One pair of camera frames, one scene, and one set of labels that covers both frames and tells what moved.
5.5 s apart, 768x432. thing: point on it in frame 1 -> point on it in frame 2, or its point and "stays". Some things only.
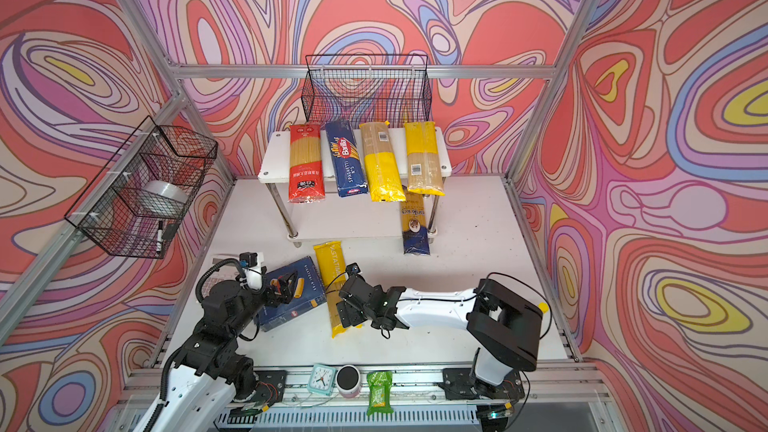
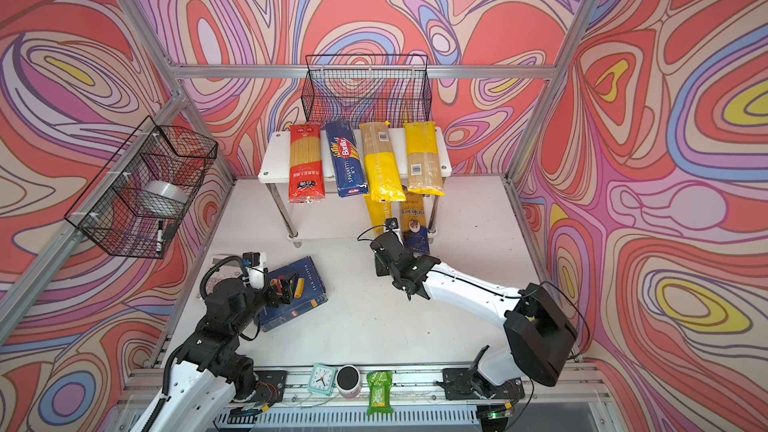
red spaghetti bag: x=306 y=179 stays
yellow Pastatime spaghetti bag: x=332 y=263 -> x=379 y=211
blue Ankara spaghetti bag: x=415 y=234 stays
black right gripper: x=354 y=318 -> x=381 y=270
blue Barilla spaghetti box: x=348 y=164 stays
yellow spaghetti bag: x=382 y=164 stays
